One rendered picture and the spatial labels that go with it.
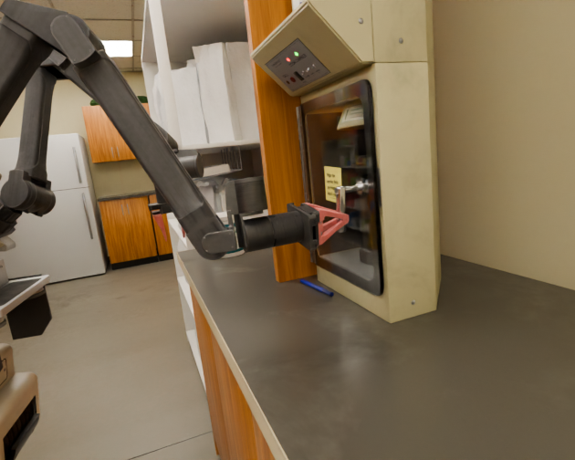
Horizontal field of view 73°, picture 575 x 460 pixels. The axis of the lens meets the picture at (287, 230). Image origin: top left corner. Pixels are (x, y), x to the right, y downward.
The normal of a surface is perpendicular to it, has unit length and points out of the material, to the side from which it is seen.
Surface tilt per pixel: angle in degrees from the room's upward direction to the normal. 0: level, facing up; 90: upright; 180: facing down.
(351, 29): 90
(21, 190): 70
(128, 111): 83
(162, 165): 83
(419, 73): 90
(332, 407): 0
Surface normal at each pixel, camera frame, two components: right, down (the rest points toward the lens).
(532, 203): -0.93, 0.16
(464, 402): -0.11, -0.98
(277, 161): 0.36, 0.14
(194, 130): -0.04, 0.24
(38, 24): 0.12, 0.08
